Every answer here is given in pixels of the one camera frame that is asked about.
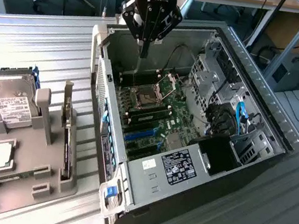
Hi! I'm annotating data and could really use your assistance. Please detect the green motherboard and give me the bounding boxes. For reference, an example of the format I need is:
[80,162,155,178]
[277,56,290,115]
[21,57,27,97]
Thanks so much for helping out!
[103,63,216,173]

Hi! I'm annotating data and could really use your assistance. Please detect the curved black wire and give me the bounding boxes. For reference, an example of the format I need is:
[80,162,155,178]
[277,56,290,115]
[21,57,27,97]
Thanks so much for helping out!
[166,42,198,77]

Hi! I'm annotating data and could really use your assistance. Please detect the blue expansion slot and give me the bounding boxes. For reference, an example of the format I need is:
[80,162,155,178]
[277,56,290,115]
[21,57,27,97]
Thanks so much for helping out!
[123,124,159,146]

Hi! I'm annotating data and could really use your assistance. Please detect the grey box unit with vent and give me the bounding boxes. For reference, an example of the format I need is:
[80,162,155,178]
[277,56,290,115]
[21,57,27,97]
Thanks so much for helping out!
[267,51,299,96]

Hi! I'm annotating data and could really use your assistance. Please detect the black power wire bundle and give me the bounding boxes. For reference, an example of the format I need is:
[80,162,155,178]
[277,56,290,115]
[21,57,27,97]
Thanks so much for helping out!
[203,103,237,138]

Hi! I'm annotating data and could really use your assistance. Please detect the silver power supply unit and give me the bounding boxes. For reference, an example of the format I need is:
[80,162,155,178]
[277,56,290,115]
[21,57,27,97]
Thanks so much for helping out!
[121,132,213,218]

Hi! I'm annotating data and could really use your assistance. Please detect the hard disk with blue caddy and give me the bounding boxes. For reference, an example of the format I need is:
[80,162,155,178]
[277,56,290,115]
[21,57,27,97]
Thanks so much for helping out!
[0,60,45,133]

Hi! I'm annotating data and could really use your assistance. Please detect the open grey PC case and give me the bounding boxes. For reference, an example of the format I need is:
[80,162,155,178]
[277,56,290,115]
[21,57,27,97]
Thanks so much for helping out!
[60,0,299,224]

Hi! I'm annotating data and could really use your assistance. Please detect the blue flat wire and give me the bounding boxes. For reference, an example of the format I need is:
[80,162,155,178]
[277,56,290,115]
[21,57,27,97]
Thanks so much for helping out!
[231,100,249,137]

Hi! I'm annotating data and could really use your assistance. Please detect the blue card retainer bar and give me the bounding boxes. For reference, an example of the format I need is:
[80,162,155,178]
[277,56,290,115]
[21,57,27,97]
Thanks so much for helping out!
[93,109,125,172]

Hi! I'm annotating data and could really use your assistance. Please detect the black expansion slot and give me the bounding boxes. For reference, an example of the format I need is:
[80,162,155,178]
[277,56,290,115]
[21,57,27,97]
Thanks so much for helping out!
[123,138,162,163]

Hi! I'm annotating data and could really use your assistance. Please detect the black coiled cable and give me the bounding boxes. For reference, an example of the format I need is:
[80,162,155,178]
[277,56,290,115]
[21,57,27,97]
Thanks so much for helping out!
[257,44,279,67]

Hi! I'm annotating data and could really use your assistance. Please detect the CPU socket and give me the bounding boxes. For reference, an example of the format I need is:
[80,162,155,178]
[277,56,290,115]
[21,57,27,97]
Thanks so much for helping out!
[126,85,160,111]

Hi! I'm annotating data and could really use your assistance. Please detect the graphics card with metal bracket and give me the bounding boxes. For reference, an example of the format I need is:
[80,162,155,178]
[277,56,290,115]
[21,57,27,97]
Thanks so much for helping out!
[48,79,87,183]

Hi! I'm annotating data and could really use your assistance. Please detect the green RAM stick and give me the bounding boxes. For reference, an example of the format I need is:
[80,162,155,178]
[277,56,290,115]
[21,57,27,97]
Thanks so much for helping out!
[0,169,35,188]

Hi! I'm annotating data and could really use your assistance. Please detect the grey plastic parts rack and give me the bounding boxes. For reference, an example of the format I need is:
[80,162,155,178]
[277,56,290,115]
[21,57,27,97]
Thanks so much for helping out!
[0,79,92,224]

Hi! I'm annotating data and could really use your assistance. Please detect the blue case latch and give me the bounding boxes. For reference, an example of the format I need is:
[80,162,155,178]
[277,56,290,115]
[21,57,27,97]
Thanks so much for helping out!
[105,185,119,200]

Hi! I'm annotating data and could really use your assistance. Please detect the black RAM stick with label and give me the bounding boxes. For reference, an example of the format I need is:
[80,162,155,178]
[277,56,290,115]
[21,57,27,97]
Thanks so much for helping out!
[126,100,172,129]

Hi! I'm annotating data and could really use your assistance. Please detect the metal socket cover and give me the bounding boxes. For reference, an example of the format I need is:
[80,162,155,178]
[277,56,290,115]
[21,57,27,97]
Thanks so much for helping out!
[155,71,180,97]

